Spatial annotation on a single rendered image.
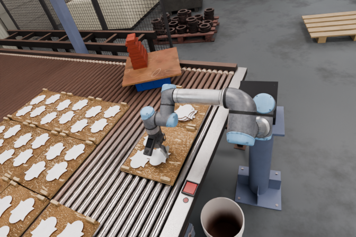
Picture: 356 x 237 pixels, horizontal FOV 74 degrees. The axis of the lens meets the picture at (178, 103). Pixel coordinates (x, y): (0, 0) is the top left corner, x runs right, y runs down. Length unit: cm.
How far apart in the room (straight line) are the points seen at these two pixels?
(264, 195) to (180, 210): 120
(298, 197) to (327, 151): 62
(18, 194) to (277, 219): 187
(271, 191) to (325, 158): 65
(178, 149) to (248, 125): 59
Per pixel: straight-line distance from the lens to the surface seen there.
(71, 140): 187
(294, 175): 251
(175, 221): 126
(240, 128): 99
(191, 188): 131
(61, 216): 150
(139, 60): 211
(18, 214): 167
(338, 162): 270
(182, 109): 167
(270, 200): 232
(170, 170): 139
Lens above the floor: 205
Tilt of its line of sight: 39 degrees down
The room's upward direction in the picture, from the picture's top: 13 degrees counter-clockwise
